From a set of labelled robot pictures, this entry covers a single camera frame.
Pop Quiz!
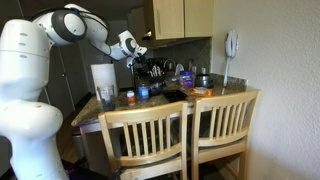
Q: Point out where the dark round bowl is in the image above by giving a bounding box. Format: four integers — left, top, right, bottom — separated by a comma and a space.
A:
148, 82, 165, 97

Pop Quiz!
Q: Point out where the clear plastic cup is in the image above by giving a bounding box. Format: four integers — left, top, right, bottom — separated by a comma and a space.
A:
96, 84, 116, 112

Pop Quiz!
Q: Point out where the blue can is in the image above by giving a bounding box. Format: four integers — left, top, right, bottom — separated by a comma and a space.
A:
137, 83, 150, 102

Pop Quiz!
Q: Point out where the dish rack with utensils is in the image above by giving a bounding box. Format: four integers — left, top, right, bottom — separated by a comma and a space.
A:
133, 57, 178, 86

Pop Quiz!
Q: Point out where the wooden cabinet door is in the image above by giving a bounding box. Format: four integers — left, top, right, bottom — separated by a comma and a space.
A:
152, 0, 185, 41
184, 0, 214, 38

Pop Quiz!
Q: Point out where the white wall phone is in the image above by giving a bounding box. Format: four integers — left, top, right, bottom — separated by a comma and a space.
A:
222, 28, 240, 88

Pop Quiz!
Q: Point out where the light wooden chair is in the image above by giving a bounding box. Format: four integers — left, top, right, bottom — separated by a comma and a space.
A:
97, 100, 189, 180
190, 89, 261, 180

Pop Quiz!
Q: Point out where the metal pot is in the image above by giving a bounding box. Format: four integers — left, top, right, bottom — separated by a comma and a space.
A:
194, 73, 214, 89

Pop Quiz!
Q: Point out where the white plate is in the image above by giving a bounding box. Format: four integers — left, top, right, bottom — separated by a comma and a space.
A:
174, 63, 185, 77

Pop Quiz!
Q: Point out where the metal kitchen faucet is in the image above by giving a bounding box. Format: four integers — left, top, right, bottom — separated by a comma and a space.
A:
163, 58, 177, 73

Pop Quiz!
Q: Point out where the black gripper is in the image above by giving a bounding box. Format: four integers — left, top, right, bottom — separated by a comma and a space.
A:
130, 54, 148, 81

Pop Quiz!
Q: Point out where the orange snack packet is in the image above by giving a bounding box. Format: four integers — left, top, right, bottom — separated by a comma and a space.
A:
190, 86, 214, 98

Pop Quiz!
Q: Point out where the glass jar with blue lid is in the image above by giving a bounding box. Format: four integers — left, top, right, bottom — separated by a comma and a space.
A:
179, 70, 196, 91

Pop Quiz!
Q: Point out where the white paper towel roll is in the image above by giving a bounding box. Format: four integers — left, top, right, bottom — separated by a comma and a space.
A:
90, 63, 118, 101

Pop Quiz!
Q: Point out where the grey trash bin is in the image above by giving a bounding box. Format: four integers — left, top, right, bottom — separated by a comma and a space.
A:
71, 133, 88, 162

